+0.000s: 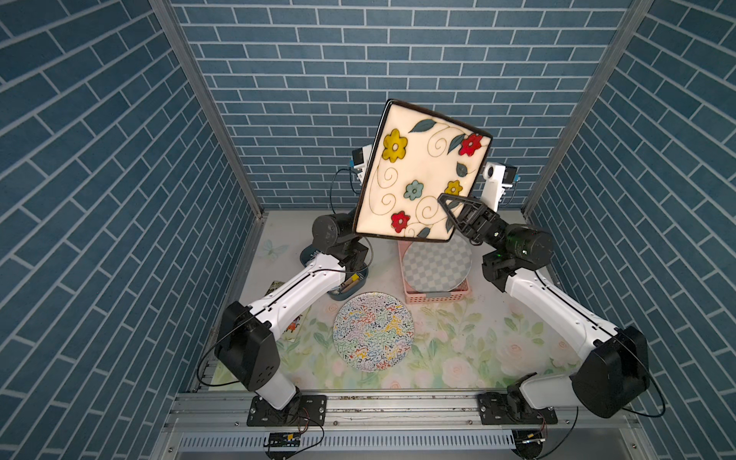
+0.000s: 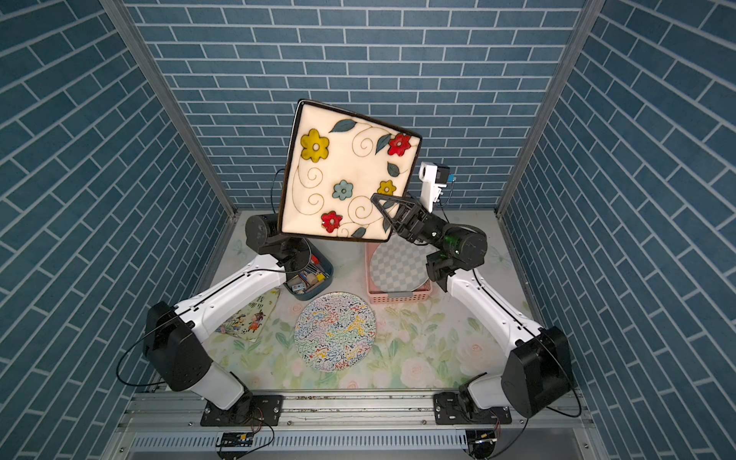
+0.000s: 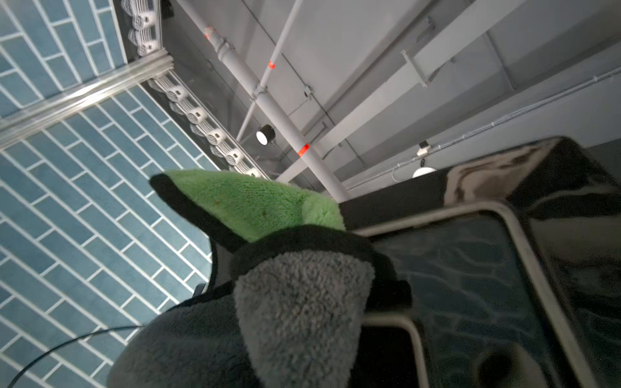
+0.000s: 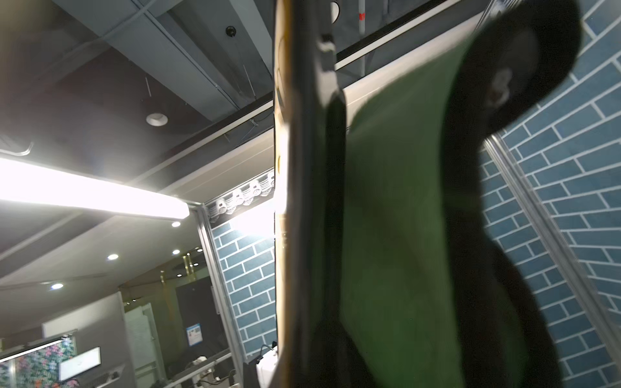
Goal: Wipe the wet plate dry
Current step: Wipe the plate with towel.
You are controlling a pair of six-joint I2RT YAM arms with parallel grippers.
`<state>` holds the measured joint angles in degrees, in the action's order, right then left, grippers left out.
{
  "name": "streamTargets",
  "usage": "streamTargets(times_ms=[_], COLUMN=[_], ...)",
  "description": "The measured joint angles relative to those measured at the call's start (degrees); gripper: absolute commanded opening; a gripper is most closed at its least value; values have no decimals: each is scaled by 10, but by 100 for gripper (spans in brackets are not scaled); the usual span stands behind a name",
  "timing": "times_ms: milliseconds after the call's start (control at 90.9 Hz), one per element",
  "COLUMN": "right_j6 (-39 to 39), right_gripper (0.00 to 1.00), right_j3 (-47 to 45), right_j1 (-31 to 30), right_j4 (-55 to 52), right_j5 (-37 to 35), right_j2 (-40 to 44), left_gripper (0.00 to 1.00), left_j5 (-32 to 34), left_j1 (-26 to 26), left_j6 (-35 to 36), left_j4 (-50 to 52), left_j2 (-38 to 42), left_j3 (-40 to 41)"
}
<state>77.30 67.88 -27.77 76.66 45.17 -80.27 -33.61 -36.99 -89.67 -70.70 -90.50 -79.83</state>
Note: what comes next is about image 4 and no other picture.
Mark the square floral plate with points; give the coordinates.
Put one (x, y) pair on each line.
(306, 101)

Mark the aluminium corner post left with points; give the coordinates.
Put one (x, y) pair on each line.
(220, 291)

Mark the aluminium corner post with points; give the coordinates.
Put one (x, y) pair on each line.
(220, 291)
(557, 247)

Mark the bright ceiling light panel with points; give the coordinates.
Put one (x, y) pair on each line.
(27, 183)

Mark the aluminium corner post right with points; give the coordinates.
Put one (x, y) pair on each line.
(557, 247)

